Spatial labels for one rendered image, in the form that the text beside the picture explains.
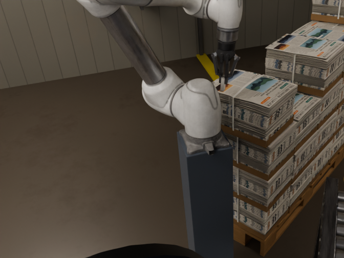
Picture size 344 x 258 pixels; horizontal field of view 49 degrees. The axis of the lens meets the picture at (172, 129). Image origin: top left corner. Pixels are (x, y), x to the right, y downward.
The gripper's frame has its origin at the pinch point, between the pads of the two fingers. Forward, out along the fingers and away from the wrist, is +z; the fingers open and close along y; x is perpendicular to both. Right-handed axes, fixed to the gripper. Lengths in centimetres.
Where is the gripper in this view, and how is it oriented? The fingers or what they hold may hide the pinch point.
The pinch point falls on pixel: (223, 83)
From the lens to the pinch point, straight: 174.0
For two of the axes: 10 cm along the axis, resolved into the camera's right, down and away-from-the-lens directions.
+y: -9.2, -2.1, 3.2
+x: -3.8, 4.8, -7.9
